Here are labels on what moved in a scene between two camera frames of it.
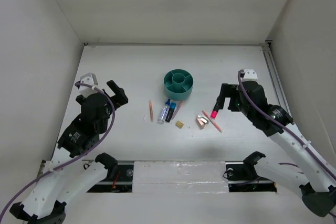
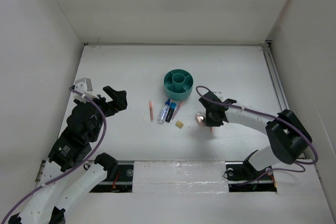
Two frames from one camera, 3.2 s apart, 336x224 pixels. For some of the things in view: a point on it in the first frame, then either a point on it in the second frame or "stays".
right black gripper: [228, 90] to [210, 123]
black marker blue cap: [171, 108] stays
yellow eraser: [179, 124] stays
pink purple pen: [177, 110] stays
